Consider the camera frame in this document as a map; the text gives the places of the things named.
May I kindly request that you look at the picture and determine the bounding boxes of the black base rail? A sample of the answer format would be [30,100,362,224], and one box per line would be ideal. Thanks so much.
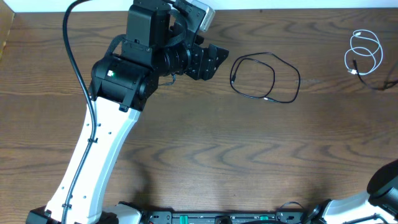
[138,209,307,224]

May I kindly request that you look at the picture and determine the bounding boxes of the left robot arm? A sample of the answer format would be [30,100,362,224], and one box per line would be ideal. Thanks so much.
[26,0,228,223]

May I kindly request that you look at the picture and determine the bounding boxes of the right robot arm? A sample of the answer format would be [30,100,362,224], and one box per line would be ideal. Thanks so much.
[304,160,397,224]

